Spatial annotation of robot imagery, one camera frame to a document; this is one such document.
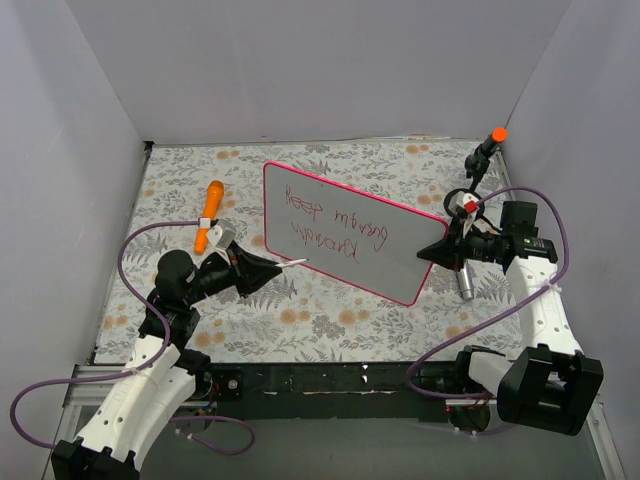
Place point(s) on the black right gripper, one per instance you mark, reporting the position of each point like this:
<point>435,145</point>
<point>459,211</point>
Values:
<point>458,245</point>

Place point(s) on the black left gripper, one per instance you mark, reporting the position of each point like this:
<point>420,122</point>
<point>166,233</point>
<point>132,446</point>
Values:
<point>240,270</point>

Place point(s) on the red whiteboard marker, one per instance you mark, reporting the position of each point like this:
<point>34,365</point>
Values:
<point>291,263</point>

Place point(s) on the pink framed whiteboard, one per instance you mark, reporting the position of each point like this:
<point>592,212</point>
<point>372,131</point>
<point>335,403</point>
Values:
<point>359,238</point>

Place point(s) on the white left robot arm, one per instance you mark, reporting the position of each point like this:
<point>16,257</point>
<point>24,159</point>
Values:
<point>161,372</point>

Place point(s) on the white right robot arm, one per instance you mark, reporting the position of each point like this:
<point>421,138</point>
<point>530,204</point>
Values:
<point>552,384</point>

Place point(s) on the silver microphone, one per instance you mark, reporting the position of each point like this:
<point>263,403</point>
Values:
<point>465,283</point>

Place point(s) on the black microphone stand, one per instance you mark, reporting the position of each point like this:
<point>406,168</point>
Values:
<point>471,189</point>

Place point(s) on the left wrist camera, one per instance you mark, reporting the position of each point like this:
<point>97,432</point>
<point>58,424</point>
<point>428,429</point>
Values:
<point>220,235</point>

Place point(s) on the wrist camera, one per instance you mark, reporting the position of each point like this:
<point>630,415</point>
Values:
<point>463,208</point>
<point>220,235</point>

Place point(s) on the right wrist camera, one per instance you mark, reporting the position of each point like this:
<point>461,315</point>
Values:
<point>463,208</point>

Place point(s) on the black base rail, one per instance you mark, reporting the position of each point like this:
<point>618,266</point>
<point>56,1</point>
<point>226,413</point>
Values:
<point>340,390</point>

